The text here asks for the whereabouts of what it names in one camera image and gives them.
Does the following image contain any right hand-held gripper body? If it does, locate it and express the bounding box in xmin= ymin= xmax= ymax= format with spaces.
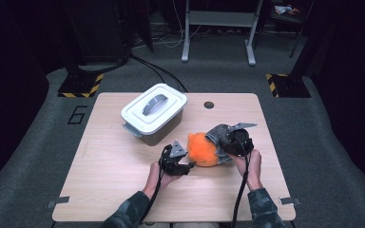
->
xmin=224 ymin=123 xmax=259 ymax=158

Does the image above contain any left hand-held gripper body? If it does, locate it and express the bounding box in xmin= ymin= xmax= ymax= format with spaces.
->
xmin=160 ymin=141 xmax=191 ymax=176

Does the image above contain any orange plush toy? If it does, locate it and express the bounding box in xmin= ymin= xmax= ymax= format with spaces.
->
xmin=187 ymin=132 xmax=220 ymax=168

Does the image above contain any grey fluffy cloth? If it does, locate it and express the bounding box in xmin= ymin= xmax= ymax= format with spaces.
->
xmin=204 ymin=123 xmax=236 ymax=165

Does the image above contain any translucent brown storage box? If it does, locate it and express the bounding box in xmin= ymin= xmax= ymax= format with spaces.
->
xmin=123 ymin=108 xmax=184 ymax=146

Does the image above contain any person's left hand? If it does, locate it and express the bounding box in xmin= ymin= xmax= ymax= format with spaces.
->
xmin=147 ymin=161 xmax=183 ymax=192

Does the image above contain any person's right hand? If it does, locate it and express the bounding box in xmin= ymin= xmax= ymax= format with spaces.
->
xmin=232 ymin=148 xmax=262 ymax=191

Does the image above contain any grey tape strip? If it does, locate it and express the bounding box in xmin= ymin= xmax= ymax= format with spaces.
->
xmin=47 ymin=196 xmax=70 ymax=209
xmin=279 ymin=197 xmax=301 ymax=207

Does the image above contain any dark shelf rack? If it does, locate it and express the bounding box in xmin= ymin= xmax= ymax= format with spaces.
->
xmin=267 ymin=0 xmax=315 ymax=32

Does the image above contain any small colourful item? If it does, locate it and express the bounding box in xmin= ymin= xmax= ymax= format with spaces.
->
xmin=275 ymin=4 xmax=300 ymax=16

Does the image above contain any black cabinet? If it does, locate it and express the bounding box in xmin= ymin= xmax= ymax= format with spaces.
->
xmin=61 ymin=0 xmax=131 ymax=65

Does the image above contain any left hand-held gripper cable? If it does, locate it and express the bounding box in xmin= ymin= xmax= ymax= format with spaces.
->
xmin=139 ymin=148 xmax=169 ymax=226

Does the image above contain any hand-held gripper cable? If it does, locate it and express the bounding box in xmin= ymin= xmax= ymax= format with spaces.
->
xmin=139 ymin=148 xmax=169 ymax=226
xmin=231 ymin=136 xmax=251 ymax=228

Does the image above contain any right hand-held gripper cable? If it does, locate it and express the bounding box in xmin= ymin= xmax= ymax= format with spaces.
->
xmin=231 ymin=136 xmax=251 ymax=228

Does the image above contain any black yellow striped base plate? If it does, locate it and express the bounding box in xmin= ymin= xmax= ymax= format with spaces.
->
xmin=265 ymin=73 xmax=312 ymax=99
xmin=57 ymin=73 xmax=105 ymax=99

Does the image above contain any black floor cable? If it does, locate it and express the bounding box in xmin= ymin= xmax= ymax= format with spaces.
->
xmin=139 ymin=58 xmax=188 ymax=93
xmin=129 ymin=53 xmax=166 ymax=86

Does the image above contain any white metal stand frame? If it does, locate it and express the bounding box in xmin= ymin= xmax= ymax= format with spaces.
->
xmin=181 ymin=0 xmax=264 ymax=67

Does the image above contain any white cable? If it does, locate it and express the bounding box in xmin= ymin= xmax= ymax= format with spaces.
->
xmin=158 ymin=0 xmax=203 ymax=49

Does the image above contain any black stand post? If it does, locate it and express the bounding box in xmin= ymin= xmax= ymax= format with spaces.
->
xmin=60 ymin=0 xmax=86 ymax=84

